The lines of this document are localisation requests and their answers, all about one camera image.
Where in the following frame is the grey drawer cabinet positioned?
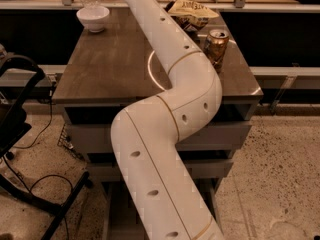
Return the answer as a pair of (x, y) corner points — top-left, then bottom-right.
(51, 7), (264, 240)

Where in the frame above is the middle grey drawer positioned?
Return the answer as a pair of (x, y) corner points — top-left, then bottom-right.
(87, 159), (233, 182)

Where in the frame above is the bottom open drawer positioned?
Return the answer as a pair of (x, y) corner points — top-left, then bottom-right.
(102, 179), (222, 240)

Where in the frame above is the white ceramic bowl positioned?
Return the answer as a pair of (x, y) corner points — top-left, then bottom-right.
(76, 5), (110, 33)

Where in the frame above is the black chair frame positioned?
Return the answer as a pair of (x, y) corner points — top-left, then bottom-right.
(0, 52), (94, 240)

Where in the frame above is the top grey drawer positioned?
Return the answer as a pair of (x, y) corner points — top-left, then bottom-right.
(66, 121), (251, 154)

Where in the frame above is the black floor cable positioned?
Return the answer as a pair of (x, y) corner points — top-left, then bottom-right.
(13, 83), (74, 240)

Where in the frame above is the crumpled chip bag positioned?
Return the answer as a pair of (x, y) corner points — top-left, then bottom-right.
(165, 0), (218, 32)

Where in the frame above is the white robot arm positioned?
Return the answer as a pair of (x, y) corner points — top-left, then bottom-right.
(111, 0), (224, 240)

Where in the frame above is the gold soda can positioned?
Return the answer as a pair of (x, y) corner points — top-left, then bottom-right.
(203, 29), (229, 72)

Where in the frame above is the grey drawer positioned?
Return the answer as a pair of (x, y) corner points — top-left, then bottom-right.
(66, 121), (251, 154)
(87, 159), (233, 182)

